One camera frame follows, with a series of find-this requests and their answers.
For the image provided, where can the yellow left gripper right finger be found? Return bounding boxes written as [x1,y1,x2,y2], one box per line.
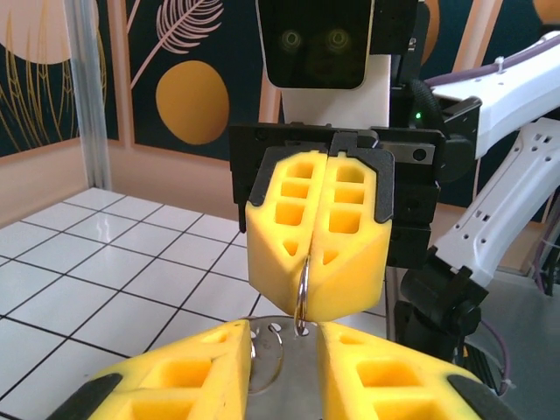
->
[318,322,522,420]

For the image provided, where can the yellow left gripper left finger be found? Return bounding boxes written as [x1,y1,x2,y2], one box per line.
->
[52,318,253,420]

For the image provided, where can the small silver rings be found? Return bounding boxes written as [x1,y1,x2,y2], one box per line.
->
[249,332,286,391]

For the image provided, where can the purple cable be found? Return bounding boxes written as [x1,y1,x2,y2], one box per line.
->
[426,32,560,87]
[479,317,520,390]

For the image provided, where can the cable bundle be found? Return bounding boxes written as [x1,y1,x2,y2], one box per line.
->
[529,218,560,298]

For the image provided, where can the robot head with camera eyes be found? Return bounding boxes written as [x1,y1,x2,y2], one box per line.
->
[255,0,393,128]

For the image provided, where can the aluminium frame post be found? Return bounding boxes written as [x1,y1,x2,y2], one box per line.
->
[65,0,113,192]

